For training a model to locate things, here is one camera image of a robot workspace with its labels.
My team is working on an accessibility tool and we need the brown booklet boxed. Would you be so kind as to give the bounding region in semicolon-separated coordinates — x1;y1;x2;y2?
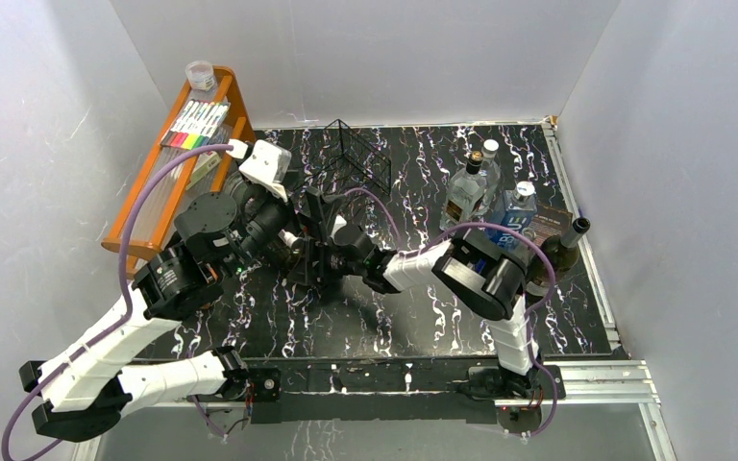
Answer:
529;204;574;246

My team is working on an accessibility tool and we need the orange wooden shelf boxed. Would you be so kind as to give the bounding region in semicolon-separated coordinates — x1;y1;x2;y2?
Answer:
101;65;256;276

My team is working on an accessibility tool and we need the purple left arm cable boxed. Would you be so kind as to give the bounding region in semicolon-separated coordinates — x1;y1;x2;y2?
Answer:
0;143;236;461

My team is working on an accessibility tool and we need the clear plastic cup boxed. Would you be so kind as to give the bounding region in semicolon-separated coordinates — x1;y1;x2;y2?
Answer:
184;61;217;91

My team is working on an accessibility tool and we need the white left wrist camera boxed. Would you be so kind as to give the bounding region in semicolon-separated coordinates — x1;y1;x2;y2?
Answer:
227;139;292;204

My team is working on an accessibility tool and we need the small white box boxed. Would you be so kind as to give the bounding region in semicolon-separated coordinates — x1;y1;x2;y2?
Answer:
186;152;221;189

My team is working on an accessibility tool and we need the pack of coloured markers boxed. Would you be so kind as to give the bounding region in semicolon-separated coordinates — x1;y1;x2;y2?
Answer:
160;99;230;150

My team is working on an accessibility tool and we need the black wire wine rack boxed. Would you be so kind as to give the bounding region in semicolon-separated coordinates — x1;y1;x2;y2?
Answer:
256;119;392;208

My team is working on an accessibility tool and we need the olive green wine bottle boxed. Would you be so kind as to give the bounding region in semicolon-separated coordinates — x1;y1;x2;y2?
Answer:
526;217;591;298

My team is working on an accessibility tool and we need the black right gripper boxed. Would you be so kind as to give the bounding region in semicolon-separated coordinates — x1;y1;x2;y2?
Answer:
285;239;365;287

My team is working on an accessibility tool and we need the round clear bottle black label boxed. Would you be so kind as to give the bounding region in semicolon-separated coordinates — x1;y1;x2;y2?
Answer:
240;183;300;255

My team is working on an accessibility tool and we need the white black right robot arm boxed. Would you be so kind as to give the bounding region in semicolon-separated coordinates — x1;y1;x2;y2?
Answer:
279;189;560;399

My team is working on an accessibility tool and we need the square clear bottle black cap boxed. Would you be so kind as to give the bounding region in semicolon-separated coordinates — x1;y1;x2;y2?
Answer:
439;151;486;231

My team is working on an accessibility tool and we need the blue glass bottle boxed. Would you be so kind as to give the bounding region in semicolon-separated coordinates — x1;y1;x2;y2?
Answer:
487;181;537;233

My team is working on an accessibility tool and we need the clear bottle white cap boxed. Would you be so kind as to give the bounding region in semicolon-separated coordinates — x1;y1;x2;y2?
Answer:
480;139;502;214

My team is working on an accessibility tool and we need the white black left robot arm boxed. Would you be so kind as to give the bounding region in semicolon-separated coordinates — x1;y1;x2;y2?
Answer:
19;169;301;442

